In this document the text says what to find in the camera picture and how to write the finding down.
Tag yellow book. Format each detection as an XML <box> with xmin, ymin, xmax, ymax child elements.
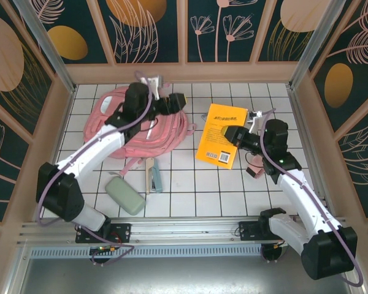
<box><xmin>195</xmin><ymin>103</ymin><xmax>248</xmax><ymax>170</ymax></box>

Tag pink school backpack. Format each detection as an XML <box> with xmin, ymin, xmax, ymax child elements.
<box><xmin>82</xmin><ymin>85</ymin><xmax>197</xmax><ymax>177</ymax></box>

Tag pink sticky note block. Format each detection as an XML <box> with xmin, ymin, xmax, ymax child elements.
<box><xmin>245</xmin><ymin>156</ymin><xmax>264</xmax><ymax>180</ymax></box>

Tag green pencil case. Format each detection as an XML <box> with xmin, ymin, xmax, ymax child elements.
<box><xmin>105</xmin><ymin>171</ymin><xmax>147</xmax><ymax>217</ymax></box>

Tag grey metal base sheet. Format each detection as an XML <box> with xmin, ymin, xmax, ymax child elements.
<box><xmin>18</xmin><ymin>257</ymin><xmax>364</xmax><ymax>294</ymax></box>

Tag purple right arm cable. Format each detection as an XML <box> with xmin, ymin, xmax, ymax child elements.
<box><xmin>248</xmin><ymin>107</ymin><xmax>365</xmax><ymax>287</ymax></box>

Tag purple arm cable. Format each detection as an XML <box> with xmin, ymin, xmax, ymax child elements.
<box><xmin>248</xmin><ymin>107</ymin><xmax>365</xmax><ymax>287</ymax></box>
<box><xmin>35</xmin><ymin>70</ymin><xmax>156</xmax><ymax>268</ymax></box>

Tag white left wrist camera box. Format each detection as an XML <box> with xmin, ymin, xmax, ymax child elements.
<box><xmin>140</xmin><ymin>75</ymin><xmax>167</xmax><ymax>100</ymax></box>

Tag aluminium side rail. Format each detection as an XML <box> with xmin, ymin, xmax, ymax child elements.
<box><xmin>286</xmin><ymin>85</ymin><xmax>337</xmax><ymax>219</ymax></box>

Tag wall panel three flowers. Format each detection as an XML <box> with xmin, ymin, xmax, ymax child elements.
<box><xmin>186</xmin><ymin>0</ymin><xmax>272</xmax><ymax>64</ymax></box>

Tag wall panel orange disc feathers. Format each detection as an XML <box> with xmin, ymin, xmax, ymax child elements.
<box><xmin>96</xmin><ymin>0</ymin><xmax>185</xmax><ymax>64</ymax></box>

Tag wall panel oval and leaves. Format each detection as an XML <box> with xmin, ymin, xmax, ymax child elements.
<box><xmin>308</xmin><ymin>0</ymin><xmax>368</xmax><ymax>134</ymax></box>

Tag wall panel pink leaf outlines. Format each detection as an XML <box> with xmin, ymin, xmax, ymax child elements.
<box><xmin>335</xmin><ymin>100</ymin><xmax>368</xmax><ymax>220</ymax></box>

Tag wall panel with yellow oval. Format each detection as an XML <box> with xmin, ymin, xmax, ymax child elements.
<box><xmin>27</xmin><ymin>0</ymin><xmax>116</xmax><ymax>66</ymax></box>

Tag aluminium frame post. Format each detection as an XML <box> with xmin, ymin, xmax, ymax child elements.
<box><xmin>13</xmin><ymin>0</ymin><xmax>78</xmax><ymax>94</ymax></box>
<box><xmin>288</xmin><ymin>0</ymin><xmax>356</xmax><ymax>92</ymax></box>

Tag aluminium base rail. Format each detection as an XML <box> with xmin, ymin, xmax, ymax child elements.
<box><xmin>17</xmin><ymin>216</ymin><xmax>353</xmax><ymax>246</ymax></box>

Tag wall panel cream disc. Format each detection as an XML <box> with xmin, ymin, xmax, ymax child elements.
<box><xmin>256</xmin><ymin>0</ymin><xmax>338</xmax><ymax>63</ymax></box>

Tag grey slotted cable duct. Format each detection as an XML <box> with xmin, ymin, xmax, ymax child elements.
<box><xmin>29</xmin><ymin>247</ymin><xmax>266</xmax><ymax>260</ymax></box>

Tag wall panel large peach disc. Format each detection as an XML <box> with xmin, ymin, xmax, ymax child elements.
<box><xmin>0</xmin><ymin>0</ymin><xmax>56</xmax><ymax>137</ymax></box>

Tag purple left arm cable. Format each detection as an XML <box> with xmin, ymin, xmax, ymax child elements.
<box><xmin>35</xmin><ymin>70</ymin><xmax>156</xmax><ymax>268</ymax></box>

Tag wall panel single flower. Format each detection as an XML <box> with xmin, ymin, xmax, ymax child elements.
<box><xmin>0</xmin><ymin>93</ymin><xmax>35</xmax><ymax>223</ymax></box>

